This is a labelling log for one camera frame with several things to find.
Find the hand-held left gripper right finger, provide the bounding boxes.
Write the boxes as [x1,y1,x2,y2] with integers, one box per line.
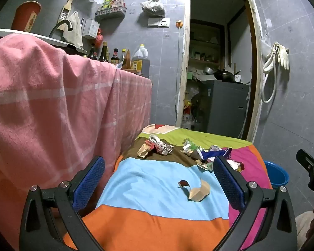
[213,156,298,251]

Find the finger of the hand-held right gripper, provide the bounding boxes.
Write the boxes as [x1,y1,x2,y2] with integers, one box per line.
[296,149,314,196]

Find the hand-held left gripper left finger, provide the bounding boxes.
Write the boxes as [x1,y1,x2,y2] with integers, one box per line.
[19,156,106,251]

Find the red yellow wrapper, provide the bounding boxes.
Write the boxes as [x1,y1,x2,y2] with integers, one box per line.
[229,161,244,172]

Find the small green printed wrapper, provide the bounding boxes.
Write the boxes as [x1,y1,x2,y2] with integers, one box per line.
[196,161,215,172]

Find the purple snack bag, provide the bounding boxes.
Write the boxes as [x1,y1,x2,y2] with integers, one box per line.
[196,145,233,163]

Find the torn brown paper wrapper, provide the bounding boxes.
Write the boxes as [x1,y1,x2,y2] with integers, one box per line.
[177,177,211,202]

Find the blue plastic basin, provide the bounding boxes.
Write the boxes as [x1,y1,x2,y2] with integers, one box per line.
[264,161,290,188]

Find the green white wrapper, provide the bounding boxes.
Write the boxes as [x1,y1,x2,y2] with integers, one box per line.
[180,137,199,154]

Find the brown paper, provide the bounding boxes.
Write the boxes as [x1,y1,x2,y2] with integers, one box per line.
[137,144,153,159]

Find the red white wrapper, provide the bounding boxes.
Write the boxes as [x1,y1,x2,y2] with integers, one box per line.
[154,141,174,155]

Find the white twisted wrapper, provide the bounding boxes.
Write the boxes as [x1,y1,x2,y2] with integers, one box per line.
[144,134,160,147]

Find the colourful striped blanket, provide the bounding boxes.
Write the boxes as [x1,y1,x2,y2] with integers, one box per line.
[63,124,273,251]

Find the grey cabinet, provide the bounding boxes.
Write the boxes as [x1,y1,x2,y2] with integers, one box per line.
[199,80,250,139]

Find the pink checked towel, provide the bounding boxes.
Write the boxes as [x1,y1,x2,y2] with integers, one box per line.
[0,33,152,251]

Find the white rubber glove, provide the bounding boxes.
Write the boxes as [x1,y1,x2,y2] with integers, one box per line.
[276,43,290,70]

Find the black wok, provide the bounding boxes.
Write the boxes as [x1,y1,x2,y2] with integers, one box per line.
[213,68,241,82]

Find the brown paper pouch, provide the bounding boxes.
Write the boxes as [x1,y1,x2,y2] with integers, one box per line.
[120,50,133,70]

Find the red cap sauce bottle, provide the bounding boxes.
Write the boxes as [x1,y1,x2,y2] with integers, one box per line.
[110,48,120,65]

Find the wooden shelf unit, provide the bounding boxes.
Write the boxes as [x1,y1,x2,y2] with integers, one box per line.
[188,22,225,71]

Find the short dark sauce bottle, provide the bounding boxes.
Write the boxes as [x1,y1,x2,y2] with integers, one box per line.
[86,43,98,60]

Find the tall dark sauce bottle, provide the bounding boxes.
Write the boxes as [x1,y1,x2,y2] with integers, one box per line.
[98,41,109,63]

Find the large oil jug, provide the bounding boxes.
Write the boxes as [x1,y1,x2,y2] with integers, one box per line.
[131,44,149,74]

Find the beige hanging cloth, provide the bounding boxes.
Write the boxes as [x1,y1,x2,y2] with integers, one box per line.
[64,11,84,49]

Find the black faucet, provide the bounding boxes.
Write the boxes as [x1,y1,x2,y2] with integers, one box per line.
[49,20,74,38]

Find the wooden brush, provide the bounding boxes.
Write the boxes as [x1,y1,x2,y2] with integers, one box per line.
[57,0,74,25]

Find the red paper cup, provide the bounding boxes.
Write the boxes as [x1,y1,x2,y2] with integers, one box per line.
[11,1,42,33]

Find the white plastic bag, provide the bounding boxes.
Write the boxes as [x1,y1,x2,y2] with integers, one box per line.
[140,0,166,16]

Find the white hose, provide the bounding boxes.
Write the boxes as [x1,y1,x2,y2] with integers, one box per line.
[260,42,280,104]

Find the wooden door frame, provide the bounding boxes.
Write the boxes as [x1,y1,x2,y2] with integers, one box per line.
[175,0,265,143]

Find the white wall box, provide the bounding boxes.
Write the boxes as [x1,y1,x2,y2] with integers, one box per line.
[82,18,101,39]

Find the grey wall shelf rack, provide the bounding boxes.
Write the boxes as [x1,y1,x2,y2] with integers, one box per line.
[95,6,127,20]

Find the white wall socket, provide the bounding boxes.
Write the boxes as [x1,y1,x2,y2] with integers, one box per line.
[148,17,171,28]

